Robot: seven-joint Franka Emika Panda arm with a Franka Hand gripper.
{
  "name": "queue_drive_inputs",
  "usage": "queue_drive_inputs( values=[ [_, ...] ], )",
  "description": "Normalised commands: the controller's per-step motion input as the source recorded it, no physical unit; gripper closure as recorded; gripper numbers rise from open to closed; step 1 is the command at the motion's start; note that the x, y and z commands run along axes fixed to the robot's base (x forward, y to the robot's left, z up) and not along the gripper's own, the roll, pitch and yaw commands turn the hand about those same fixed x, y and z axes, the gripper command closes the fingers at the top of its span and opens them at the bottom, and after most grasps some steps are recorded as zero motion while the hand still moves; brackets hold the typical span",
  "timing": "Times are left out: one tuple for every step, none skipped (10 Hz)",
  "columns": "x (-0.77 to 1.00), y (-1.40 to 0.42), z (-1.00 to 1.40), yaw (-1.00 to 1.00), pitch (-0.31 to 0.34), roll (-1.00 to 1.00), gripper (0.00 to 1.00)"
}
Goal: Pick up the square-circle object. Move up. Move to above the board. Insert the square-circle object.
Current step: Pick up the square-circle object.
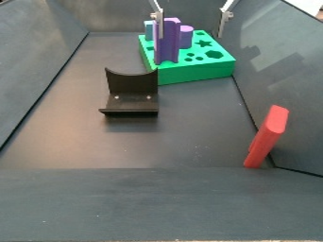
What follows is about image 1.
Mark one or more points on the green shape sorter board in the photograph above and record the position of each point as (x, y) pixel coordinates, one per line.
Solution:
(205, 61)

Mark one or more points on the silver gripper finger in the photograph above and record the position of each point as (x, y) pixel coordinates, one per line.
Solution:
(226, 14)
(158, 17)

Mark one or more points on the tall purple notched block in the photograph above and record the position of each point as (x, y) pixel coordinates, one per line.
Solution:
(166, 47)

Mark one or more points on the black curved holder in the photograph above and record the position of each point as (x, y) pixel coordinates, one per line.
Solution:
(133, 93)

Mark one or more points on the purple cylinder peg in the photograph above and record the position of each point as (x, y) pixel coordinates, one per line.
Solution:
(186, 36)

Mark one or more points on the red square-circle block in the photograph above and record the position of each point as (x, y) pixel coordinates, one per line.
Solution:
(267, 136)

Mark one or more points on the blue square block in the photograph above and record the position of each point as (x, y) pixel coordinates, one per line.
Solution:
(149, 25)

